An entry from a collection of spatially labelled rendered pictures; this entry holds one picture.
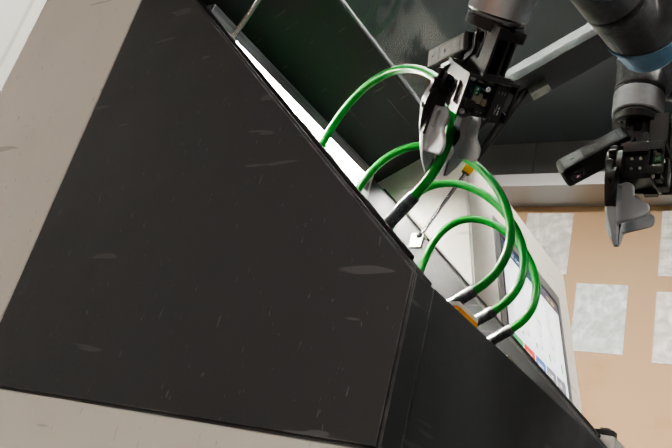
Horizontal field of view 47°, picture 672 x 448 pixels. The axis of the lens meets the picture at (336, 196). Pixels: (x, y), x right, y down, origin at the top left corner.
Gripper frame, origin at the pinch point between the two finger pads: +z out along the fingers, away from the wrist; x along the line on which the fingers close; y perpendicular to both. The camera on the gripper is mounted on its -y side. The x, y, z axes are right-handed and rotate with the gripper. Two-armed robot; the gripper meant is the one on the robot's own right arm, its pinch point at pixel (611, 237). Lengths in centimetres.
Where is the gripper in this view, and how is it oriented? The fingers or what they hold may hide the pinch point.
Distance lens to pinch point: 119.4
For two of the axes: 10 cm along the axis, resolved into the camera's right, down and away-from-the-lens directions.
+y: 8.3, -0.4, -5.6
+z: -2.4, 8.8, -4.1
